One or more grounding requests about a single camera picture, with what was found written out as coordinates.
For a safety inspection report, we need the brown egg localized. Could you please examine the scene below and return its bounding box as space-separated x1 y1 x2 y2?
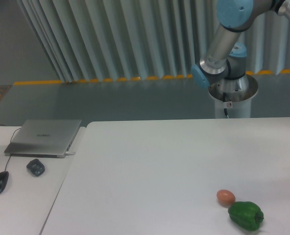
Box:
217 189 236 205

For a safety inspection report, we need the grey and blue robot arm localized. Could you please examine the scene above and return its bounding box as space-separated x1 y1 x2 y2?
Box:
191 0 290 88

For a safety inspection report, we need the green bell pepper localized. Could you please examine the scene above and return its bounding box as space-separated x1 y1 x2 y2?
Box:
228 201 264 232

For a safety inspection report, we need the silver closed laptop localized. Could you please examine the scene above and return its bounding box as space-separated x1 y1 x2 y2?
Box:
4 119 81 158

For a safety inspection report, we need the white folding partition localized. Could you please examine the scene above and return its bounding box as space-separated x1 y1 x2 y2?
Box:
16 0 290 83

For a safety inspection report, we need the small dark grey case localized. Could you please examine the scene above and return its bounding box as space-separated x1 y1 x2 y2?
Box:
26 159 46 177

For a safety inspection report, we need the black mouse cable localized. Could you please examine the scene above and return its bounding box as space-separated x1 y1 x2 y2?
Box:
0 124 22 173

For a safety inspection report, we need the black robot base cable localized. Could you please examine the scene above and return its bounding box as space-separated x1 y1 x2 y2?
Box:
222 92 230 119

